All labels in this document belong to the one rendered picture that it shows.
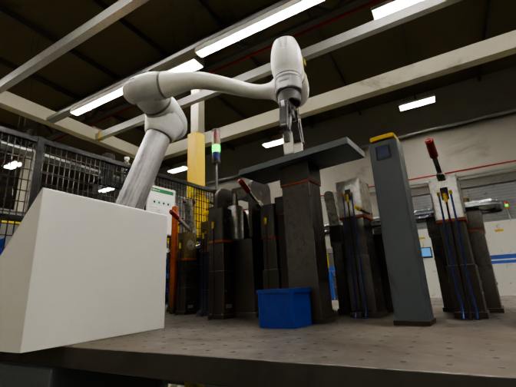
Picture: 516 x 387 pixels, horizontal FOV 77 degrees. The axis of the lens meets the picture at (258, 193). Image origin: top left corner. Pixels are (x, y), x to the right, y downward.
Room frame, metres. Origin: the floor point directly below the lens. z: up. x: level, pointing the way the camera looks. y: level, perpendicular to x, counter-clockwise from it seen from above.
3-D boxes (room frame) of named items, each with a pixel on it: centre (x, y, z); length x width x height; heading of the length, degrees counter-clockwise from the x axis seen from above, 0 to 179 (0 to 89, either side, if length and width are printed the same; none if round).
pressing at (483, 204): (1.35, -0.16, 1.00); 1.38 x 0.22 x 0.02; 54
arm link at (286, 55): (0.96, -0.12, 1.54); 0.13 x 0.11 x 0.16; 164
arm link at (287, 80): (0.95, -0.12, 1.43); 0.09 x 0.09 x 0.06
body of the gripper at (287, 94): (0.95, -0.12, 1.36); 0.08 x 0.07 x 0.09; 154
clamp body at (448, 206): (0.87, -0.51, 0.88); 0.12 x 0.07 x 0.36; 144
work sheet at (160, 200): (2.03, 0.63, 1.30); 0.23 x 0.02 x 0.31; 144
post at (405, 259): (0.80, -0.34, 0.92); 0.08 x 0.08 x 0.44; 54
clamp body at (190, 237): (1.48, 0.34, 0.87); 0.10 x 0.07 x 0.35; 144
